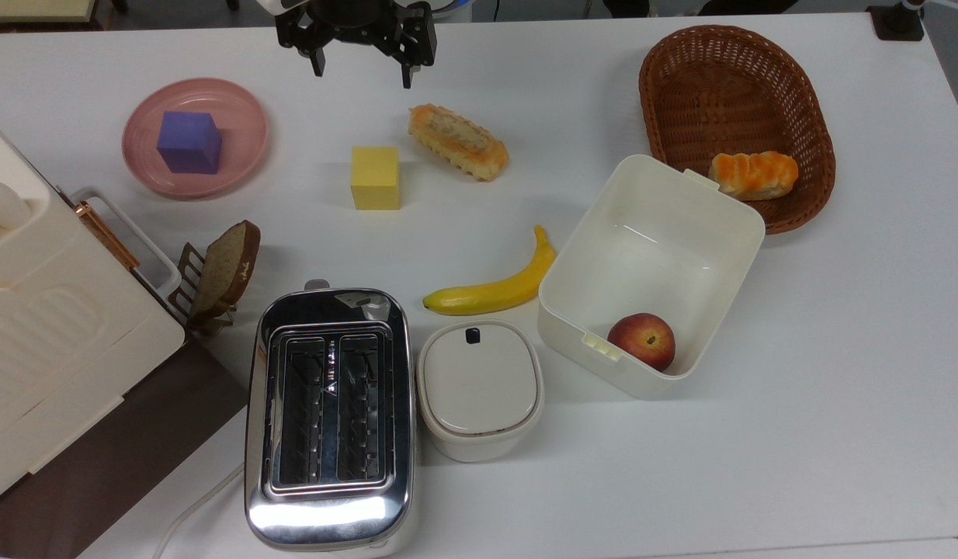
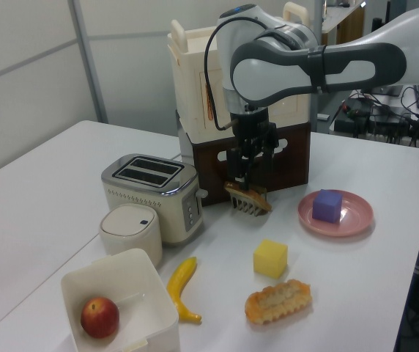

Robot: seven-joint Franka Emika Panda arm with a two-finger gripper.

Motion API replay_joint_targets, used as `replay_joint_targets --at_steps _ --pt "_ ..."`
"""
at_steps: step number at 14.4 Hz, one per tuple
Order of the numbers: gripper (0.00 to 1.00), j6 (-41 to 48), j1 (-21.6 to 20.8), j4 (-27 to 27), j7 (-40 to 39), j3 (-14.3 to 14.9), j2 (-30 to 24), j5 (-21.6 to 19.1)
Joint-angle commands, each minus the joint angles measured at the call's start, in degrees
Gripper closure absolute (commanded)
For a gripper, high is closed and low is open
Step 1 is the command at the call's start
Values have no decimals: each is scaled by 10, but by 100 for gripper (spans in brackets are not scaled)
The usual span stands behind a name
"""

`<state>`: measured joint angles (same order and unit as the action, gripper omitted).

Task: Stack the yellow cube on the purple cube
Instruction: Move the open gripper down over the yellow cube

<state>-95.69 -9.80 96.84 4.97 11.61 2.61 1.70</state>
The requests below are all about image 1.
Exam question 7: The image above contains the yellow toy banana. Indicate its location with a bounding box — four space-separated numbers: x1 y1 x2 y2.
422 225 558 317

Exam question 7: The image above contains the chrome and cream toaster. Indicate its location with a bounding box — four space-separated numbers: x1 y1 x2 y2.
244 279 418 555

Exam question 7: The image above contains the brown toast rack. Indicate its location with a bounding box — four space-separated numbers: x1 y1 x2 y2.
171 242 239 336

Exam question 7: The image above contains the brown toast slice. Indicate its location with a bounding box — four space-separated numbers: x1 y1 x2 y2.
189 220 262 318

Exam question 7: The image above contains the yellow cube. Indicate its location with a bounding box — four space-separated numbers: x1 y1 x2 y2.
351 146 402 211

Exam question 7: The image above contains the red apple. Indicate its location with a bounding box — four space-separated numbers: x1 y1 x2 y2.
607 313 676 372

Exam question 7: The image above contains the white plastic box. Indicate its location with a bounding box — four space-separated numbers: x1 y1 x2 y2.
536 154 767 401

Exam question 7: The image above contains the pink plate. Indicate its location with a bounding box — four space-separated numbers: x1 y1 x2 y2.
122 77 269 200

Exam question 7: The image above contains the purple cube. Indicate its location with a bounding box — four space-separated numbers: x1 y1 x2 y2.
156 110 223 175

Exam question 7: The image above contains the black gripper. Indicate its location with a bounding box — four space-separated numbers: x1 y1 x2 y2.
275 0 438 89

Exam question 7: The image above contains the small white lidded bin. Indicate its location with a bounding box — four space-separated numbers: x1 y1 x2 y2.
416 319 545 464

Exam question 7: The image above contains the brown wicker basket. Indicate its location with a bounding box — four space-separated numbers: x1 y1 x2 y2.
638 25 837 235

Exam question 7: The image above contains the black table clamp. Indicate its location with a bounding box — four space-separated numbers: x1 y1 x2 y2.
867 0 928 41

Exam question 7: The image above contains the white toaster cable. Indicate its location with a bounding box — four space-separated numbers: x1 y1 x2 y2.
151 464 247 559

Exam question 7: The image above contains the orange striped toy bread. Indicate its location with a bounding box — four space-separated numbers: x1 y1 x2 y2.
708 151 800 202

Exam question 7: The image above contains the orange crinkled toy pastry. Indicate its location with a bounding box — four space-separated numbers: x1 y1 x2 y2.
408 104 510 182

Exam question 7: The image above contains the cream toy oven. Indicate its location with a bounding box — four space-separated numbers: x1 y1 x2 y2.
0 116 187 509

